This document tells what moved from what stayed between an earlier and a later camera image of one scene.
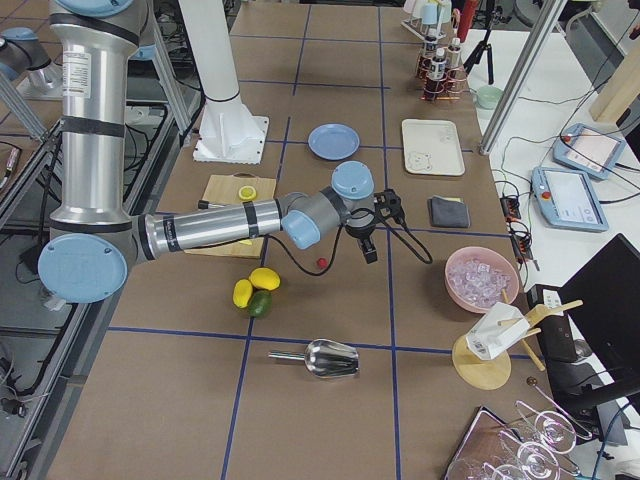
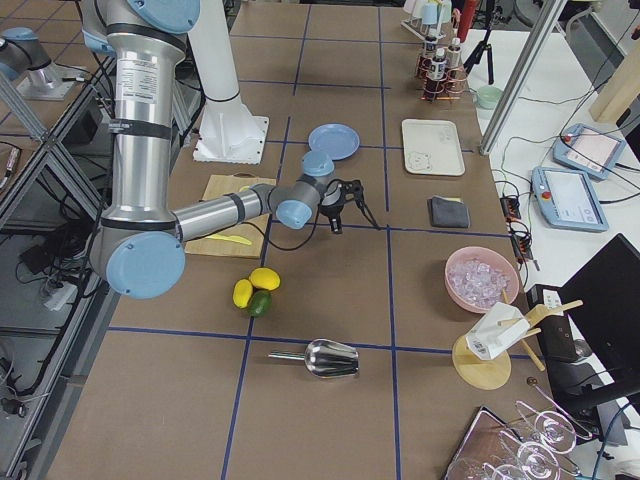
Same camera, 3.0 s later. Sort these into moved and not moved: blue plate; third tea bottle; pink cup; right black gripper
Moved: right black gripper
Not moved: third tea bottle; blue plate; pink cup
